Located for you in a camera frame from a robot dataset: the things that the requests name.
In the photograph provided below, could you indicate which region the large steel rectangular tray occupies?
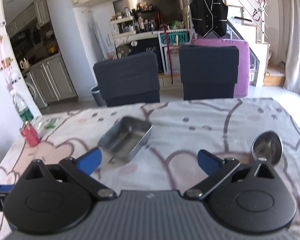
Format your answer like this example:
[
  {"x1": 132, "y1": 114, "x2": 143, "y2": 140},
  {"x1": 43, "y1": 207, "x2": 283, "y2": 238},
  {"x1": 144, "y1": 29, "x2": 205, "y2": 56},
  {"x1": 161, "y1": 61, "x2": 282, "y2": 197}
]
[{"x1": 98, "y1": 116, "x2": 153, "y2": 163}]

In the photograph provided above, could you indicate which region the cartoon print tablecloth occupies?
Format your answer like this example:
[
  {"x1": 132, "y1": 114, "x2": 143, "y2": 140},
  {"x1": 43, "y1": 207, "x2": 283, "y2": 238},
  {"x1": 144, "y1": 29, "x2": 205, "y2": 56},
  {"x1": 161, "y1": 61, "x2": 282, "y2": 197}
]
[{"x1": 0, "y1": 98, "x2": 300, "y2": 239}]

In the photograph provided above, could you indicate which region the green snack packet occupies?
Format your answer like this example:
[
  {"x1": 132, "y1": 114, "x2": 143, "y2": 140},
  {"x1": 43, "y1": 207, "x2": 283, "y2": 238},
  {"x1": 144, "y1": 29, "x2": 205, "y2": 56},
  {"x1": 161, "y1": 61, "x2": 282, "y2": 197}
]
[{"x1": 44, "y1": 118, "x2": 60, "y2": 129}]

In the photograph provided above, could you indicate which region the small round steel cup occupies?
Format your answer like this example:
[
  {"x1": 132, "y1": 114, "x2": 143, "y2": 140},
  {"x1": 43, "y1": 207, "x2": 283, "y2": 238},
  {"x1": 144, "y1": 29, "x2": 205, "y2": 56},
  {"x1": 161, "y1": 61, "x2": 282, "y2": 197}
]
[{"x1": 251, "y1": 131, "x2": 283, "y2": 166}]

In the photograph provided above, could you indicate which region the red milk can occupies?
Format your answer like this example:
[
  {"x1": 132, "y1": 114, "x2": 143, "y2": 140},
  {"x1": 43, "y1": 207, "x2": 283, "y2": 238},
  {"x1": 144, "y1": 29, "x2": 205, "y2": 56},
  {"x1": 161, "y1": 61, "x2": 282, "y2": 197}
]
[{"x1": 20, "y1": 121, "x2": 41, "y2": 147}]

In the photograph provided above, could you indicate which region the clear plastic water bottle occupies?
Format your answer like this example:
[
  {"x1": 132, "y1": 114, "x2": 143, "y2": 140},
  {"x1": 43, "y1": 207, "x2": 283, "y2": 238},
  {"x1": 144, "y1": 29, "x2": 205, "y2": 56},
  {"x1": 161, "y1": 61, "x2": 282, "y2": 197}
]
[{"x1": 12, "y1": 90, "x2": 34, "y2": 122}]

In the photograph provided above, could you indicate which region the grey trash bin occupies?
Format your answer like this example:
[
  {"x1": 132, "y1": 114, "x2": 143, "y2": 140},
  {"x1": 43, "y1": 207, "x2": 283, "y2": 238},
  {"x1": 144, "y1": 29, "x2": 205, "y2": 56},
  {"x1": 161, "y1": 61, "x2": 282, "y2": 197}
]
[{"x1": 90, "y1": 86, "x2": 106, "y2": 107}]

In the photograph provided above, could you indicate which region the pink cushion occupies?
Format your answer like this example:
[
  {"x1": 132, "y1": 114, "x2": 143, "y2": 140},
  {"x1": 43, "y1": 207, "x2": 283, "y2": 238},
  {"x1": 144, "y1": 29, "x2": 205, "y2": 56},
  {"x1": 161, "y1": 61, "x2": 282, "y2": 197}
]
[{"x1": 191, "y1": 38, "x2": 250, "y2": 98}]

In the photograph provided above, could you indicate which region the right dark grey chair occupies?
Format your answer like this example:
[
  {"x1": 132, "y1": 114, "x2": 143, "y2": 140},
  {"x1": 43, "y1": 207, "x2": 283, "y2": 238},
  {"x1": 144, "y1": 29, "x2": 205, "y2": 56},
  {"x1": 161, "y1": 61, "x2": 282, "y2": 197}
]
[{"x1": 179, "y1": 45, "x2": 239, "y2": 100}]

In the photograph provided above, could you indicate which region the dark grey chair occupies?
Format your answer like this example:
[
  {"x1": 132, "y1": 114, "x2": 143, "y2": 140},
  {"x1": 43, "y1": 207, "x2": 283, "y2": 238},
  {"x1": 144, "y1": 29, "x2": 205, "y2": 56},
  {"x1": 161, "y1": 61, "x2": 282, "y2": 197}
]
[
  {"x1": 93, "y1": 51, "x2": 160, "y2": 107},
  {"x1": 179, "y1": 45, "x2": 239, "y2": 100}
]

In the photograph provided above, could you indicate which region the white washing machine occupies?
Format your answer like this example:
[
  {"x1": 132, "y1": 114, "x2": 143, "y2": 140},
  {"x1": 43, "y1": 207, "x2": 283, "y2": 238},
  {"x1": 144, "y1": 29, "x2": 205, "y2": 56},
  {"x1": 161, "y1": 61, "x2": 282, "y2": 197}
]
[{"x1": 23, "y1": 73, "x2": 48, "y2": 109}]

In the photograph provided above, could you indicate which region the left dark grey chair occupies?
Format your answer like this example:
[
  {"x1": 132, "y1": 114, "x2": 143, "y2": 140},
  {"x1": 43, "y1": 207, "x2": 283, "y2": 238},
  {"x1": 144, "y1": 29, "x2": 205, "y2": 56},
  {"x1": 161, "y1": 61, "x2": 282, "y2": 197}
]
[{"x1": 93, "y1": 51, "x2": 160, "y2": 107}]

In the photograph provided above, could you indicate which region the white electric kettle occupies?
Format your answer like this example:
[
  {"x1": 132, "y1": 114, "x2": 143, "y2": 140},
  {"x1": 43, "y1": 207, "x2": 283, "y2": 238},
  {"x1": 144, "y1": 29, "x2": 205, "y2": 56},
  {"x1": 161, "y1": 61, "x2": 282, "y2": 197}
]
[{"x1": 20, "y1": 58, "x2": 30, "y2": 70}]

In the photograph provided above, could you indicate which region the teal letter sign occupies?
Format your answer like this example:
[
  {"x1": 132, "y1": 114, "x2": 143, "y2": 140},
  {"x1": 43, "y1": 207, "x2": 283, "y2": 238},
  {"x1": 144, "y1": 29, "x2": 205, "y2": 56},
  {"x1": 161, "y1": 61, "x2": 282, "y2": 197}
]
[{"x1": 158, "y1": 29, "x2": 190, "y2": 45}]

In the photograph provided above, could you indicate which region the black vest with white trim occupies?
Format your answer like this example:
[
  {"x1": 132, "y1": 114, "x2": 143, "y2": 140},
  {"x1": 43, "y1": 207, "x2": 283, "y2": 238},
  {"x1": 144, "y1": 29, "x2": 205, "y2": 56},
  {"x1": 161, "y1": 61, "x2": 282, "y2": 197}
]
[{"x1": 190, "y1": 0, "x2": 228, "y2": 38}]

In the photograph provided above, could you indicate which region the shelf with bottles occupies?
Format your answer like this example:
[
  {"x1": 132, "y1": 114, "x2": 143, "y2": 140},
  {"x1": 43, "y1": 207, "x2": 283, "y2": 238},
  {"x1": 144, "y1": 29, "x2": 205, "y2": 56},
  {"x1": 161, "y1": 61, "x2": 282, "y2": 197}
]
[{"x1": 109, "y1": 1, "x2": 161, "y2": 38}]

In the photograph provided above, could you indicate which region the beige window curtain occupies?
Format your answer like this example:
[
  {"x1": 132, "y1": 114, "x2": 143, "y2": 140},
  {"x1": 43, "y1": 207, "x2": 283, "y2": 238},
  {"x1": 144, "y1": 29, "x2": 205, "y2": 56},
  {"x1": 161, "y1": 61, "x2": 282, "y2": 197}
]
[{"x1": 278, "y1": 0, "x2": 300, "y2": 93}]

